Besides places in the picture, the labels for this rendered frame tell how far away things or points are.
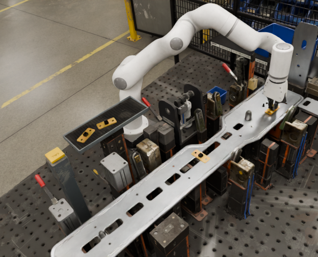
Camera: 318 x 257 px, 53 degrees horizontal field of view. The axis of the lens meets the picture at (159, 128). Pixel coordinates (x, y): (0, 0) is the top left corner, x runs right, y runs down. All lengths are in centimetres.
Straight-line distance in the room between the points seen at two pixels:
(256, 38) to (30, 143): 247
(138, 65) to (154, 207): 71
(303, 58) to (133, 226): 117
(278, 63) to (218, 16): 33
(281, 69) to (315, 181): 63
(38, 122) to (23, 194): 173
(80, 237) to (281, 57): 108
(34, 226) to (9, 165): 152
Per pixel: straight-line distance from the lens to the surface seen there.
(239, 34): 143
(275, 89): 157
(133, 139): 185
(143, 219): 125
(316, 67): 200
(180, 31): 144
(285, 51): 146
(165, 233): 118
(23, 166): 314
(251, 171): 135
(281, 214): 164
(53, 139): 327
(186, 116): 155
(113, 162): 130
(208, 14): 142
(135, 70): 162
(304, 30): 174
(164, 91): 233
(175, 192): 130
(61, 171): 137
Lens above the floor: 205
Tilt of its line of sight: 42 degrees down
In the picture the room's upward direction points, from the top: 8 degrees counter-clockwise
